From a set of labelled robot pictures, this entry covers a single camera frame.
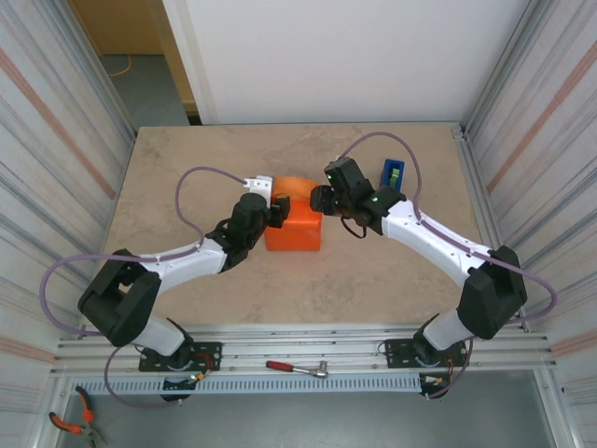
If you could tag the yellow wooden door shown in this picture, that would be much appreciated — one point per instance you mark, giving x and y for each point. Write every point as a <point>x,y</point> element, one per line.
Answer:
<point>116,28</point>

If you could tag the aluminium frame post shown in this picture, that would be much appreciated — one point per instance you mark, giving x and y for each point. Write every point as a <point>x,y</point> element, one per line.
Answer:
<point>508,60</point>
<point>100,74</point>

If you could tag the green tape roll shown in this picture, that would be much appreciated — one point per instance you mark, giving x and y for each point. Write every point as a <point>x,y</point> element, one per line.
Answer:
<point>395,176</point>

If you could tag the aluminium side rail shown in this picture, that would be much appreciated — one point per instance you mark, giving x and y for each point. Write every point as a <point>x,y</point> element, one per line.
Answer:
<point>484,196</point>

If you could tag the yellow power connector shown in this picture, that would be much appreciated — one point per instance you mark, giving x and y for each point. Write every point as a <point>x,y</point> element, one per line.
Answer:
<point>437,380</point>
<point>199,375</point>

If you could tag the aluminium rail frame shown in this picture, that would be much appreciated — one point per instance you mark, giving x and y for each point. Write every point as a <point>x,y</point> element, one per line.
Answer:
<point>303,343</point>

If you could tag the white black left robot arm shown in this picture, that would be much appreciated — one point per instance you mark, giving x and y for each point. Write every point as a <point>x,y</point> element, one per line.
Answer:
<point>116,308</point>

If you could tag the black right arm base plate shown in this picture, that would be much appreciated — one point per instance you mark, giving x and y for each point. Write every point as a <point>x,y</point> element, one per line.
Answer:
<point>394,347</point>

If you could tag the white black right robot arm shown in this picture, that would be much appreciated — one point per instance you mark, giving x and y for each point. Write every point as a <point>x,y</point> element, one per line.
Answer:
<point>494,298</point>

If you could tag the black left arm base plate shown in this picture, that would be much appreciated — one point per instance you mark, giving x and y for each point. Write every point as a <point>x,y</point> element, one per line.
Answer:
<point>212,347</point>

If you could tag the blue tape dispenser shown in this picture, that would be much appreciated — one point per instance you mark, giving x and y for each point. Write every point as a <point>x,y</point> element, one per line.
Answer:
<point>394,164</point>

